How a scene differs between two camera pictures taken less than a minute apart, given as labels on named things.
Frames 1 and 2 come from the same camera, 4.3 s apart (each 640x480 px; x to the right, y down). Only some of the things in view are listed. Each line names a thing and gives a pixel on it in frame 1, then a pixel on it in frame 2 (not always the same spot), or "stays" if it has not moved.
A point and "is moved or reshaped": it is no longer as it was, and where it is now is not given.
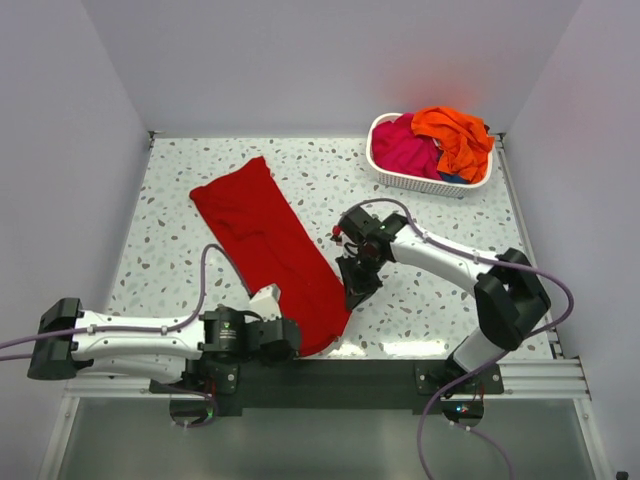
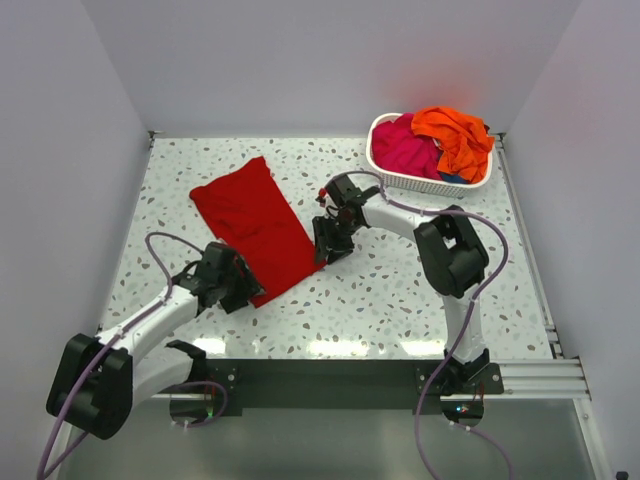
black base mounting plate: (335, 386) stays
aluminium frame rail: (557, 378) stays
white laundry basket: (407, 181) stays
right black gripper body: (361, 272) -> (335, 233)
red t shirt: (276, 242) is moved or reshaped
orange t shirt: (465, 141) stays
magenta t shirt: (397, 148) stays
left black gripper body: (275, 359) -> (237, 286)
